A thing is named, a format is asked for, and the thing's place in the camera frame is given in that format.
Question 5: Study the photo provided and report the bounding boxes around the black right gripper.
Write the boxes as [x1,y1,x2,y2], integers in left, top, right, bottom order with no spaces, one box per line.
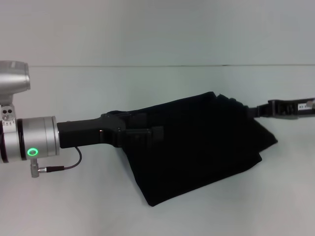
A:
[247,97,315,121]

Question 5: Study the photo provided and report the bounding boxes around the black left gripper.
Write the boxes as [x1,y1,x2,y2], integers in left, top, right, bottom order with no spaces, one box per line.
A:
[57,111,165,149]

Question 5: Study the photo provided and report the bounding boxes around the black t-shirt with white print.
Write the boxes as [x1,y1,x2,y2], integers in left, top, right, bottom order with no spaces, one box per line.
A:
[108,91,279,208]

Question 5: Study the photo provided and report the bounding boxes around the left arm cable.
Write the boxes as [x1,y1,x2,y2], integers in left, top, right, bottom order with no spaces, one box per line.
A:
[30,146,83,178]

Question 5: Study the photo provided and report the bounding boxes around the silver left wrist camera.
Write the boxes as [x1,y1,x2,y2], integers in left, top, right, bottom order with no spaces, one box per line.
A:
[0,60,32,121]

